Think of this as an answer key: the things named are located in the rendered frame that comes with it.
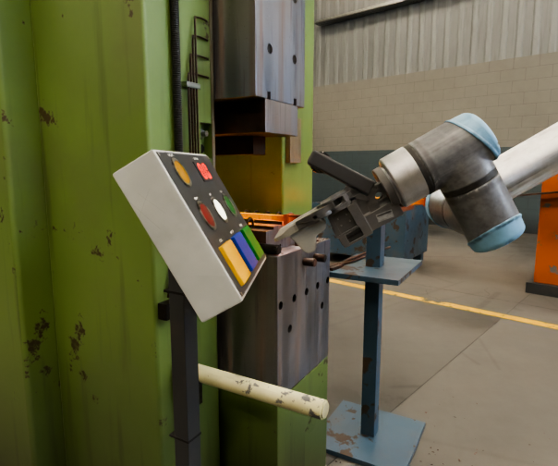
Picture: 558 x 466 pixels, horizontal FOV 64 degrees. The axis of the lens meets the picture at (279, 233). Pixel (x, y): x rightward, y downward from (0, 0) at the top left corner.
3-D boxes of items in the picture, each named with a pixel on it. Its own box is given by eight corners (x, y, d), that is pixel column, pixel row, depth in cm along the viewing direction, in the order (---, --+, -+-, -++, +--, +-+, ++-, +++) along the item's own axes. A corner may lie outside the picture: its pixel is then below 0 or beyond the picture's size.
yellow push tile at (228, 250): (251, 274, 82) (231, 238, 81) (244, 284, 74) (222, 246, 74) (243, 278, 82) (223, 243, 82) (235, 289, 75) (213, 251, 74)
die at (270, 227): (297, 242, 151) (297, 217, 150) (266, 252, 134) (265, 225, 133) (200, 233, 172) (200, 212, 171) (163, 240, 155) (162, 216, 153)
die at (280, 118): (297, 136, 146) (297, 106, 144) (265, 132, 129) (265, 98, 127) (198, 140, 167) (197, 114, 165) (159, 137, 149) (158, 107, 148)
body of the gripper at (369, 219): (341, 251, 72) (408, 214, 70) (314, 204, 71) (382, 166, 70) (338, 242, 80) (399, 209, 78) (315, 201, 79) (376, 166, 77)
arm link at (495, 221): (505, 224, 81) (475, 164, 79) (542, 233, 69) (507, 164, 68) (459, 250, 81) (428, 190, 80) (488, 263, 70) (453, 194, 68)
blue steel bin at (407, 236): (426, 260, 559) (429, 202, 548) (403, 272, 494) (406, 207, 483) (340, 249, 628) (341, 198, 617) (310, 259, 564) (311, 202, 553)
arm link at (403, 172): (406, 145, 68) (395, 148, 78) (378, 162, 69) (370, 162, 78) (434, 196, 69) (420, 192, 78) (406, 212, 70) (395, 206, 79)
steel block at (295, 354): (328, 355, 167) (330, 238, 161) (277, 401, 135) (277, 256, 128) (211, 328, 195) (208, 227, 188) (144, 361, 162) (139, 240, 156)
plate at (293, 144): (301, 163, 175) (301, 118, 173) (290, 163, 168) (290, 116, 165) (297, 163, 176) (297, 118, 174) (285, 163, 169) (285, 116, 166)
